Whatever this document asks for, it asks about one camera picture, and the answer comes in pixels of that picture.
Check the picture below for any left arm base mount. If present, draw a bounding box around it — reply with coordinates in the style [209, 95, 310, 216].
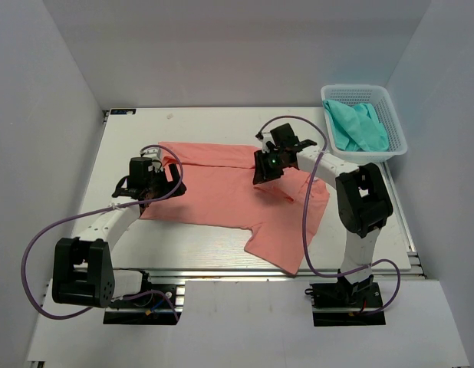
[103, 271, 184, 326]

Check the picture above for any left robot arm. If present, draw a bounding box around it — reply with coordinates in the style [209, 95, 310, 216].
[52, 156, 186, 308]

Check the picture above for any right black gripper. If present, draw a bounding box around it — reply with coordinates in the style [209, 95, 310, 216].
[253, 148, 287, 185]

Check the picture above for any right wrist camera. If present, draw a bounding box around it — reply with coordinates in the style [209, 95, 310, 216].
[255, 132, 276, 153]

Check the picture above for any purple cable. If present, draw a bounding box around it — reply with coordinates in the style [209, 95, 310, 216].
[255, 115, 402, 316]
[21, 144, 184, 322]

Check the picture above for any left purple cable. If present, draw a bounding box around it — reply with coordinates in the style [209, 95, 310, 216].
[21, 144, 184, 322]

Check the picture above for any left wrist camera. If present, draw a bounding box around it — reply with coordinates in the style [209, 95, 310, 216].
[140, 146, 163, 171]

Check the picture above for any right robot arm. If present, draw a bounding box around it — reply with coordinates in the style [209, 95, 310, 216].
[253, 123, 393, 306]

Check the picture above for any teal t shirt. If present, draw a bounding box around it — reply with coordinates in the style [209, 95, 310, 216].
[323, 100, 390, 152]

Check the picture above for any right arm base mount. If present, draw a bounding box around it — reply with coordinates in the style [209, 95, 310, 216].
[304, 278, 386, 327]

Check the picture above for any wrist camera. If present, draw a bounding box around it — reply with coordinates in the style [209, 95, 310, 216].
[255, 132, 276, 153]
[140, 146, 163, 171]

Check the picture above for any blue table label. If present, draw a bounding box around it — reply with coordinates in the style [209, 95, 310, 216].
[110, 109, 137, 115]

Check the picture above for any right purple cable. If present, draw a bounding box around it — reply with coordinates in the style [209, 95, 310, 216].
[255, 115, 402, 316]

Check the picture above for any pink t shirt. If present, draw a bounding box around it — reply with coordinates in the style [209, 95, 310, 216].
[141, 142, 330, 274]

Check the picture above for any white plastic basket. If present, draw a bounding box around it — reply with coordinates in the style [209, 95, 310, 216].
[321, 84, 407, 165]

